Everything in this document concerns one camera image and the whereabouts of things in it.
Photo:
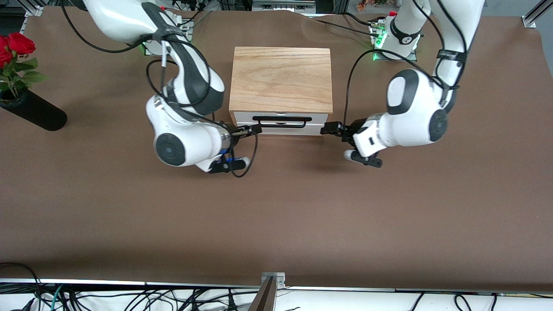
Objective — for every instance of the aluminium frame profile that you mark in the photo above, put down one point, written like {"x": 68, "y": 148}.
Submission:
{"x": 535, "y": 15}
{"x": 32, "y": 6}

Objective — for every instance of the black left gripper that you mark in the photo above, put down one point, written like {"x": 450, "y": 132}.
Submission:
{"x": 351, "y": 128}

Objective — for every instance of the black cylindrical vase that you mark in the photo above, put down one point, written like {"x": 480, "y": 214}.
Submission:
{"x": 39, "y": 113}

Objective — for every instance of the brown table cover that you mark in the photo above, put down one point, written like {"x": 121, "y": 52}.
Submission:
{"x": 276, "y": 216}

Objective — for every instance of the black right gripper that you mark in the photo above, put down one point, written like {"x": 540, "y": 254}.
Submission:
{"x": 237, "y": 131}

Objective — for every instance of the aluminium camera mount post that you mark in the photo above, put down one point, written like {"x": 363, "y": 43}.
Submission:
{"x": 270, "y": 287}

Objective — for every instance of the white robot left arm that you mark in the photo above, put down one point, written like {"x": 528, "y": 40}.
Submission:
{"x": 410, "y": 116}

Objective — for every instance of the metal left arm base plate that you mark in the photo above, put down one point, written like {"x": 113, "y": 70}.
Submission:
{"x": 412, "y": 58}

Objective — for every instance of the aluminium table edge rail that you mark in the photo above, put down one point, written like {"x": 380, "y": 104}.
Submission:
{"x": 129, "y": 283}

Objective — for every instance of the white-fronted wooden drawer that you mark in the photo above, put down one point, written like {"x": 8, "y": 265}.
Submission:
{"x": 315, "y": 125}

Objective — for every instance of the light wooden drawer cabinet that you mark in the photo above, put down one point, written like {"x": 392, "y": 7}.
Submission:
{"x": 281, "y": 77}

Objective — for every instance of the grey power strip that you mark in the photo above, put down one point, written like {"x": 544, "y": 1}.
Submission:
{"x": 283, "y": 5}

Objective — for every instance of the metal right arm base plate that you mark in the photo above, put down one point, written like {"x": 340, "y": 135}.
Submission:
{"x": 149, "y": 52}

